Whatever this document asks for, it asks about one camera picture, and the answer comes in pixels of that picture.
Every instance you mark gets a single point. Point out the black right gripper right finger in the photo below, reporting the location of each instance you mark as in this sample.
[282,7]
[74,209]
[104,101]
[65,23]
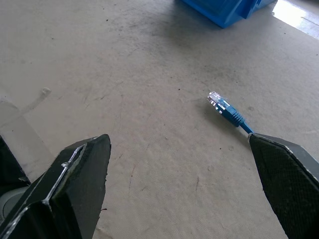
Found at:
[289,179]

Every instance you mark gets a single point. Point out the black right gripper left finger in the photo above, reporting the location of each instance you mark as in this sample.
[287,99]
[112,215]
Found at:
[67,189]

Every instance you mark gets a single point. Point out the grey round base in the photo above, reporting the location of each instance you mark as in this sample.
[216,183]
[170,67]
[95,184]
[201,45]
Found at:
[11,199]

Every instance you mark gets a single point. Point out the blue plastic box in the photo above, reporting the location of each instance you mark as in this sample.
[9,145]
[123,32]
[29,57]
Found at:
[219,10]

